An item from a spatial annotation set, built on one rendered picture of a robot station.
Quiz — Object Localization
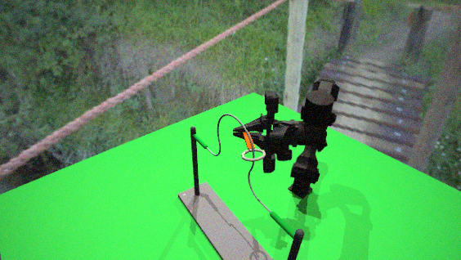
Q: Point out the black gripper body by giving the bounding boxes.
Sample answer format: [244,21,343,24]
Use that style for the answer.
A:
[262,91,302,173]

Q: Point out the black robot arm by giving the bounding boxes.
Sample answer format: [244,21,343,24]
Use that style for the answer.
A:
[269,78,340,199]

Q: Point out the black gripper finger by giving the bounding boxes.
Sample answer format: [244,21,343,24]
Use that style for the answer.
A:
[233,114,264,132]
[233,132,263,150]

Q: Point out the orange handle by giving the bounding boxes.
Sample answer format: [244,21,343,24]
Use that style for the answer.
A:
[241,132,266,162]

